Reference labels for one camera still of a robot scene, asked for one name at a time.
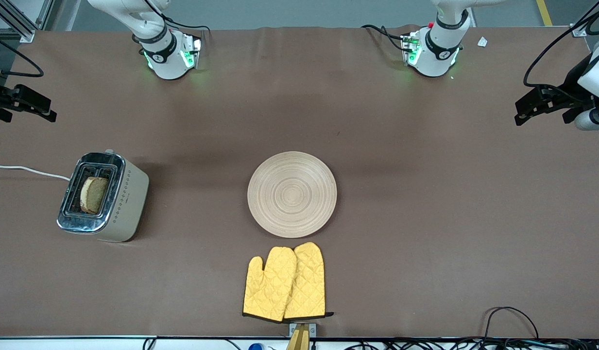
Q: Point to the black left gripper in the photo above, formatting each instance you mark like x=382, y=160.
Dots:
x=569, y=95

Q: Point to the brown toast slice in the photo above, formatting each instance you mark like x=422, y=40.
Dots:
x=94, y=194

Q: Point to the round light wooden plate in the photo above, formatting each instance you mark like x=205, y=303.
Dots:
x=292, y=194

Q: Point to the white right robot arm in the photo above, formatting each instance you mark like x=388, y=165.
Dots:
x=165, y=61

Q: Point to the small white paper scrap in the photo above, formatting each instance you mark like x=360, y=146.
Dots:
x=482, y=42

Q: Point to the beige chrome two-slot toaster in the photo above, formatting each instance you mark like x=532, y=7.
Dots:
x=127, y=199

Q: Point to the brown table cover sheet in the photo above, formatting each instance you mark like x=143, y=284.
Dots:
x=328, y=97

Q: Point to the yellow quilted oven mitt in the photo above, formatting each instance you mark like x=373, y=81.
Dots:
x=269, y=287
x=309, y=282

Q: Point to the small blue cap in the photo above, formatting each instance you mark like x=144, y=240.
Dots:
x=255, y=347

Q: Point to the wooden stick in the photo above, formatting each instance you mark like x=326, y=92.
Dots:
x=299, y=340

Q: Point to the aluminium frame profile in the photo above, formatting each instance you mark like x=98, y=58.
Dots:
x=25, y=31

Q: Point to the aluminium corner bracket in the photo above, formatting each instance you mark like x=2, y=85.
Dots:
x=579, y=32

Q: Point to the small metal table bracket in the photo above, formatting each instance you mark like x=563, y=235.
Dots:
x=313, y=329

